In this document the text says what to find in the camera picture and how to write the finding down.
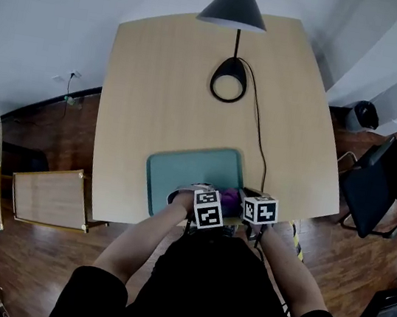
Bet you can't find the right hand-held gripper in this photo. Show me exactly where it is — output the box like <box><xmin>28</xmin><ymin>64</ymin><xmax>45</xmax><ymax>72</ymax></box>
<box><xmin>235</xmin><ymin>186</ymin><xmax>283</xmax><ymax>229</ymax></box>

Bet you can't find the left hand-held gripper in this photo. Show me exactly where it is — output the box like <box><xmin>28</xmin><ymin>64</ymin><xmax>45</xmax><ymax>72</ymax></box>
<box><xmin>163</xmin><ymin>177</ymin><xmax>231</xmax><ymax>233</ymax></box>

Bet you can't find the purple cloth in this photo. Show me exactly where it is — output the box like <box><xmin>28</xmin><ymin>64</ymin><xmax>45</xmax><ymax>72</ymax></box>
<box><xmin>219</xmin><ymin>187</ymin><xmax>245</xmax><ymax>214</ymax></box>

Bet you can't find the teal tray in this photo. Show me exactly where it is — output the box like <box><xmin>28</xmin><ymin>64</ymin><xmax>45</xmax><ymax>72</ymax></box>
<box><xmin>137</xmin><ymin>135</ymin><xmax>255</xmax><ymax>232</ymax></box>

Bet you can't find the person's right forearm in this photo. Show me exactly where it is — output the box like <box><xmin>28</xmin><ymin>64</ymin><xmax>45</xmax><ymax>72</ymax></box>
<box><xmin>246</xmin><ymin>221</ymin><xmax>340</xmax><ymax>317</ymax></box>

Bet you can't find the person's left forearm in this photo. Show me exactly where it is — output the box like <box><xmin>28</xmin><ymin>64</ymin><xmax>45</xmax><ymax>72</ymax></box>
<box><xmin>89</xmin><ymin>178</ymin><xmax>201</xmax><ymax>294</ymax></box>

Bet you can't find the yellow black striped tape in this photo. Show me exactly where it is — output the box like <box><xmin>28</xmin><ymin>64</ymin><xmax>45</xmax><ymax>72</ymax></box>
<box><xmin>283</xmin><ymin>220</ymin><xmax>311</xmax><ymax>263</ymax></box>

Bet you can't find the person's black shirt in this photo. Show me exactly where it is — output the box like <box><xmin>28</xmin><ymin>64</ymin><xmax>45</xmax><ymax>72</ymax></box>
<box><xmin>46</xmin><ymin>206</ymin><xmax>359</xmax><ymax>317</ymax></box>

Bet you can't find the black chair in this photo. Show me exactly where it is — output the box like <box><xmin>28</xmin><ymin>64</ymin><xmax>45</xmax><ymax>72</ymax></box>
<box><xmin>331</xmin><ymin>105</ymin><xmax>397</xmax><ymax>245</ymax></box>

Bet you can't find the black trash bin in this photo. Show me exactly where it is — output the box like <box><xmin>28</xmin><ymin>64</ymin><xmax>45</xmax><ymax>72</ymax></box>
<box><xmin>342</xmin><ymin>98</ymin><xmax>383</xmax><ymax>136</ymax></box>

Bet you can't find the wooden side cart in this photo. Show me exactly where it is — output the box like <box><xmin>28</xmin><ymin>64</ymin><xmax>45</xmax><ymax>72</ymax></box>
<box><xmin>5</xmin><ymin>158</ymin><xmax>99</xmax><ymax>235</ymax></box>

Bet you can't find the black desk lamp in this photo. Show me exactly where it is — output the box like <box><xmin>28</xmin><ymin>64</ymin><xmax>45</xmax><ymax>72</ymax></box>
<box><xmin>183</xmin><ymin>0</ymin><xmax>272</xmax><ymax>108</ymax></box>

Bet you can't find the black lamp cable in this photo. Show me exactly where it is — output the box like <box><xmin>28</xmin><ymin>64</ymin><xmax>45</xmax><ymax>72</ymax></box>
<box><xmin>218</xmin><ymin>58</ymin><xmax>285</xmax><ymax>195</ymax></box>

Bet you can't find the white wall socket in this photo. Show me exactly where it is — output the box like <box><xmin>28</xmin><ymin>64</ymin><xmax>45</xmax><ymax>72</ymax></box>
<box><xmin>51</xmin><ymin>66</ymin><xmax>83</xmax><ymax>88</ymax></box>

